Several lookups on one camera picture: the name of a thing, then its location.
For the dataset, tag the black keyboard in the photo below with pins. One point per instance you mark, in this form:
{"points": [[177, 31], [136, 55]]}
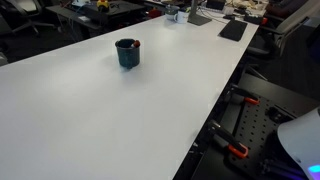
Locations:
{"points": [[233, 30]]}

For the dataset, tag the orange-handled clamp front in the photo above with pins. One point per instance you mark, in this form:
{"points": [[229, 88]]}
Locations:
{"points": [[234, 146]]}

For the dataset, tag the orange-handled clamp near table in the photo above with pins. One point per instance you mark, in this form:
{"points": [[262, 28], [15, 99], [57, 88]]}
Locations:
{"points": [[247, 96]]}

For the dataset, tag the dark blue mug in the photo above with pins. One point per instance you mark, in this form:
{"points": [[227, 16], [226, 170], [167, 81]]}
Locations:
{"points": [[128, 55]]}

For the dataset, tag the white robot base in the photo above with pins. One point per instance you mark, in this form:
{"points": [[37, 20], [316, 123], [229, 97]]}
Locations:
{"points": [[300, 138]]}

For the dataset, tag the grey office chair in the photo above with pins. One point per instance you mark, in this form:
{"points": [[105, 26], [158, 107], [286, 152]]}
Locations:
{"points": [[27, 10]]}

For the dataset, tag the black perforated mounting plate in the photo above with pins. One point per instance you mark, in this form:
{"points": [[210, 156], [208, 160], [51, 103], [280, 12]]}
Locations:
{"points": [[257, 127]]}

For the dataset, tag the grey monitor stand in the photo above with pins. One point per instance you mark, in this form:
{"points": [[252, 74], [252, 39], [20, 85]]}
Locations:
{"points": [[194, 18]]}

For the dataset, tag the black office chair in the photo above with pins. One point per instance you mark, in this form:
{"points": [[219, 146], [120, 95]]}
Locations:
{"points": [[268, 43]]}

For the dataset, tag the yellow red toy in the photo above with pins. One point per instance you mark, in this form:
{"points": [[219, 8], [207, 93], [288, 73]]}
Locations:
{"points": [[103, 5]]}

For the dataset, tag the red-capped marker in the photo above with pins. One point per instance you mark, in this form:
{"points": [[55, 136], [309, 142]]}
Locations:
{"points": [[136, 43]]}

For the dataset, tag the white mug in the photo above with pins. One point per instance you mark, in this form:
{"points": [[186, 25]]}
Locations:
{"points": [[181, 17]]}

